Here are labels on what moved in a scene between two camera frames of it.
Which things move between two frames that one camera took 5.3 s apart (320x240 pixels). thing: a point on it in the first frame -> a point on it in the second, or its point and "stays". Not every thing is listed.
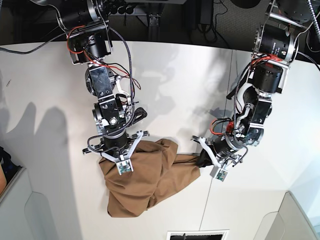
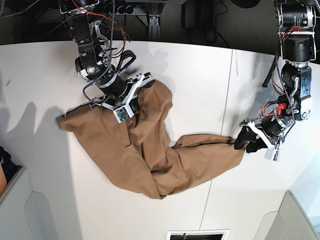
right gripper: x=226 y=146 -> x=275 y=125
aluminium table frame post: x=154 y=32 stays
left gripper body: x=115 y=140 -> x=115 y=88
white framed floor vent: x=208 y=234 stays
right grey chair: x=290 y=222 stays
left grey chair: x=25 y=214 stays
